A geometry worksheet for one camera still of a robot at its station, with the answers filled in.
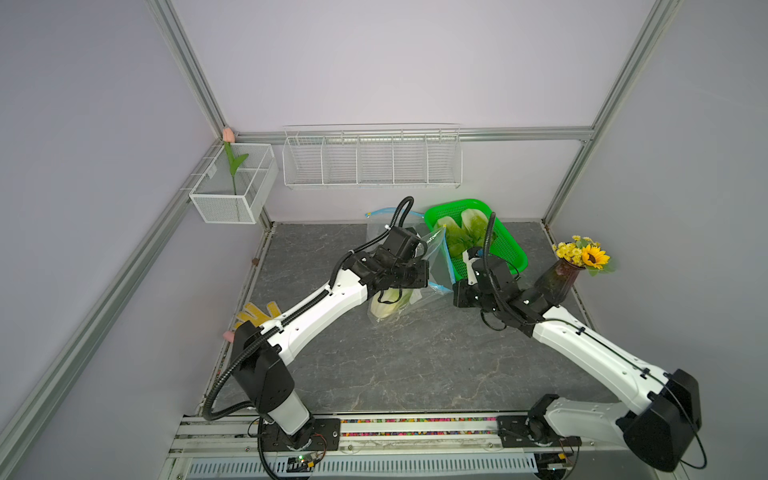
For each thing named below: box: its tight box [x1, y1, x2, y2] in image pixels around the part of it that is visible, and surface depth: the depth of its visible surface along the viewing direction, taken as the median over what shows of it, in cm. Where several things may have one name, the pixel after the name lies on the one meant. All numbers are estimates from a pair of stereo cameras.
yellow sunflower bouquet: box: [552, 235, 616, 277], surface depth 82 cm
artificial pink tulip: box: [223, 127, 249, 195], surface depth 92 cm
